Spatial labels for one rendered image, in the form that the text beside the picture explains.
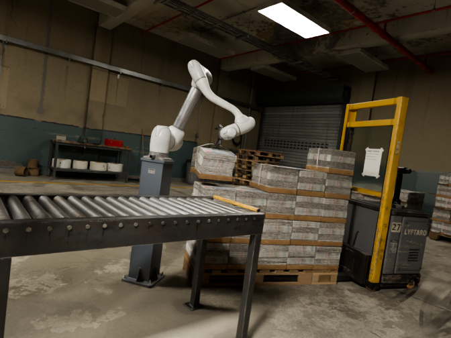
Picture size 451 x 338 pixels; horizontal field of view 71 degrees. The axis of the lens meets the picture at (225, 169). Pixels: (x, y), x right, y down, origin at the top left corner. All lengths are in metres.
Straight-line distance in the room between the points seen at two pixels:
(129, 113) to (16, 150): 2.87
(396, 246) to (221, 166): 1.93
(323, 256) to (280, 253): 0.47
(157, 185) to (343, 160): 1.74
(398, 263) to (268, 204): 1.50
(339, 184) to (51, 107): 7.15
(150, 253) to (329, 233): 1.66
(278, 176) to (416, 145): 6.63
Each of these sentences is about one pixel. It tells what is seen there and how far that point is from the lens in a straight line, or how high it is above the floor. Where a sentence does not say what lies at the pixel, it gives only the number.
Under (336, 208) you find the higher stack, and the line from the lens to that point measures 3.19.
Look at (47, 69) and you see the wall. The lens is 8.80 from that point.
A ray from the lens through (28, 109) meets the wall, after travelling 8.66.
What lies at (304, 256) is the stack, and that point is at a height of 0.27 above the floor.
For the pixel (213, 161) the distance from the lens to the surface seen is 2.55.
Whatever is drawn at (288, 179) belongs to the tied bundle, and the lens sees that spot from 2.85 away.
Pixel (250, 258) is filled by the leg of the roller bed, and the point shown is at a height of 0.53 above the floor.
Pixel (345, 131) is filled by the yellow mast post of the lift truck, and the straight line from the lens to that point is 3.83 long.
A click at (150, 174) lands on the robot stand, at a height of 0.88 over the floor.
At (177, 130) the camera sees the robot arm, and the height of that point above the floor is 1.26.
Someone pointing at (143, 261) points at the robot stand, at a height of 0.18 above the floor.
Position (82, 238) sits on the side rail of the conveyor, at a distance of 1.35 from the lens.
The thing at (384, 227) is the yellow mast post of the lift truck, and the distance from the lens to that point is 3.34.
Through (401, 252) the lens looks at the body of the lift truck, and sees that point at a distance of 3.64.
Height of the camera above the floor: 1.13
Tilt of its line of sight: 3 degrees down
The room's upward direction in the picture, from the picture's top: 8 degrees clockwise
